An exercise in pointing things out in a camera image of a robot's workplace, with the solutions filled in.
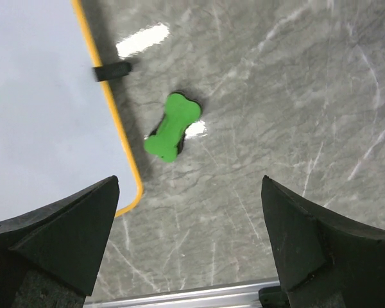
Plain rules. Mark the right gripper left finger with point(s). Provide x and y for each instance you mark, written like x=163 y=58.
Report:
x=50 y=257

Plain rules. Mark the green bone-shaped eraser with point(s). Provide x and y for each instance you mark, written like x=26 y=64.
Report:
x=166 y=141

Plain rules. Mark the aluminium front rail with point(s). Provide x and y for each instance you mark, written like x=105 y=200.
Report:
x=241 y=294

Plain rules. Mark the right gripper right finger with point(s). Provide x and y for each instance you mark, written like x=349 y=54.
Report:
x=323 y=259

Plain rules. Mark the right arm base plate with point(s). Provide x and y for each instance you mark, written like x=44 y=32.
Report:
x=273 y=297

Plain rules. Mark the yellow-framed whiteboard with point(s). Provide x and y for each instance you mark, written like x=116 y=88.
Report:
x=60 y=130

